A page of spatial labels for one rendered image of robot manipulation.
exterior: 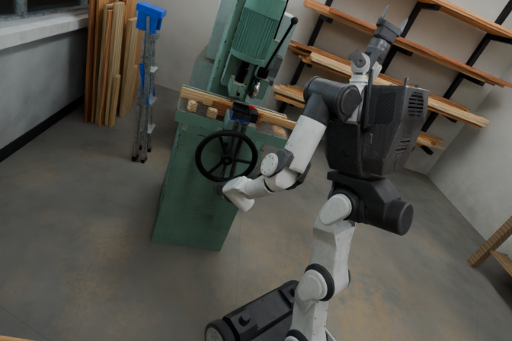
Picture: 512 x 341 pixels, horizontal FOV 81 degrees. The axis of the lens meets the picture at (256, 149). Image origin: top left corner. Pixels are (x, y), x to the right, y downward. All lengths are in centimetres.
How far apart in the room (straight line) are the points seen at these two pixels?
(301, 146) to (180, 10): 323
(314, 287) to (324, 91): 76
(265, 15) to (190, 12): 255
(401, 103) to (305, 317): 96
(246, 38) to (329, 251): 99
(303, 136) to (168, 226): 121
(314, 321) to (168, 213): 96
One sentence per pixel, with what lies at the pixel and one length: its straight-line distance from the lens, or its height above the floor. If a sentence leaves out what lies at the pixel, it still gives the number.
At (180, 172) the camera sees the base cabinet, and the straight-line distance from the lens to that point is 166.
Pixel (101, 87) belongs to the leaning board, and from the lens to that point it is 286.
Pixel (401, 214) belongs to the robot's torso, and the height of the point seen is 107.
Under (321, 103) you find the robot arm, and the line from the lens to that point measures 93.
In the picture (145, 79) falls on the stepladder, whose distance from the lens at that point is 232.
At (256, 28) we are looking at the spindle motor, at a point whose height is 135.
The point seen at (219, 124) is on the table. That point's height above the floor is 88.
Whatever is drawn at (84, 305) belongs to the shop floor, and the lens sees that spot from 178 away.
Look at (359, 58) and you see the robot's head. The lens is 113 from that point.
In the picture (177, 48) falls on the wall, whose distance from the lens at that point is 404.
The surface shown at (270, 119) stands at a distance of 170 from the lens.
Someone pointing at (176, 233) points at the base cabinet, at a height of 10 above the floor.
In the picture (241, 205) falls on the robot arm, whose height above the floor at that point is 81.
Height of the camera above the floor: 151
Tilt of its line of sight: 27 degrees down
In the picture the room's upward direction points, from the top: 23 degrees clockwise
